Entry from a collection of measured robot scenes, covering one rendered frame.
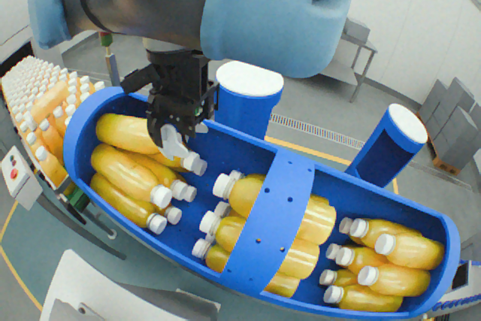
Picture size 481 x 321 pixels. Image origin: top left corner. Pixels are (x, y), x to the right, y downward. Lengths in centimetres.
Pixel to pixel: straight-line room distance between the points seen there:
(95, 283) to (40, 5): 35
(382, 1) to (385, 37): 64
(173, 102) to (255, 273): 24
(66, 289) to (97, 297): 7
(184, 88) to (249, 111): 56
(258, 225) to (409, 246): 30
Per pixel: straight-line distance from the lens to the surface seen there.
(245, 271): 29
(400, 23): 391
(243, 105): 79
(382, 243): 43
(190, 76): 25
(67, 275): 41
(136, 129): 41
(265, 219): 27
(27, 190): 72
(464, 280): 93
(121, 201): 45
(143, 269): 156
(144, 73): 29
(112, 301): 36
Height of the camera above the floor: 147
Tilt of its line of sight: 47 degrees down
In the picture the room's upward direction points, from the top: 9 degrees clockwise
